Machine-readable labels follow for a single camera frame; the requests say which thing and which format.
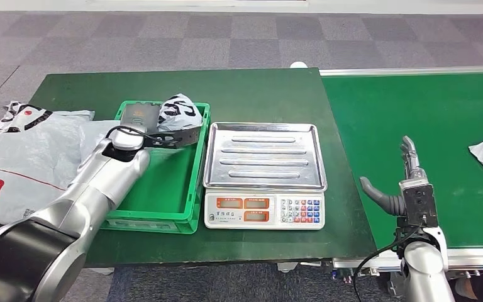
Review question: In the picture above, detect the green plastic crate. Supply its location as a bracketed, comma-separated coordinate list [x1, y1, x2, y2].
[99, 100, 211, 235]

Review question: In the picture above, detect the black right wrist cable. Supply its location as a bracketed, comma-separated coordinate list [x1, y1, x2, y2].
[352, 226, 421, 302]

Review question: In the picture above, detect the large grey bag red print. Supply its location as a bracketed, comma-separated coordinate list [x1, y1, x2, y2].
[0, 110, 113, 226]

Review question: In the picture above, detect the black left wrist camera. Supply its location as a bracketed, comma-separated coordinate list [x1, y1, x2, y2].
[143, 125, 203, 150]

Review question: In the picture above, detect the electronic scale with steel tray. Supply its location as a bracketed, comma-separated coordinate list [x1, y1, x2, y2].
[203, 121, 328, 230]

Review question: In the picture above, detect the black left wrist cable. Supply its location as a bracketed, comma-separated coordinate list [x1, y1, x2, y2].
[105, 124, 172, 147]

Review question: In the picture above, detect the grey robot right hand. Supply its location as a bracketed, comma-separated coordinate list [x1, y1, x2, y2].
[359, 135, 428, 218]

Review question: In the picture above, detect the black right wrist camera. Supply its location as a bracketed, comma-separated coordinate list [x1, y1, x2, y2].
[401, 183, 439, 228]

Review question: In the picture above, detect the small grey parcel black print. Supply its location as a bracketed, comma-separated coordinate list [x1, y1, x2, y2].
[78, 93, 204, 164]

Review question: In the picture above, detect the flat grey bag black print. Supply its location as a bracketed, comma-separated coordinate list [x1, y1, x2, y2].
[0, 101, 96, 145]

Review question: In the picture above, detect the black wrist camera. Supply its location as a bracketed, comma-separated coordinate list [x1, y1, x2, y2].
[401, 183, 439, 228]
[143, 125, 203, 150]

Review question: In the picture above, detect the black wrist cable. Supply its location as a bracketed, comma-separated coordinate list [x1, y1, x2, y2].
[352, 226, 421, 302]
[105, 124, 172, 147]

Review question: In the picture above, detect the green conveyor belt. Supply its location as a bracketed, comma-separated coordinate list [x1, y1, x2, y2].
[318, 65, 483, 293]

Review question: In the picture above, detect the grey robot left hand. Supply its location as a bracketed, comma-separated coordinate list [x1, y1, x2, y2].
[119, 102, 163, 135]

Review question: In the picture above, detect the dark green table board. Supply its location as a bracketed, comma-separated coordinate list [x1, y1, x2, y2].
[0, 67, 379, 270]

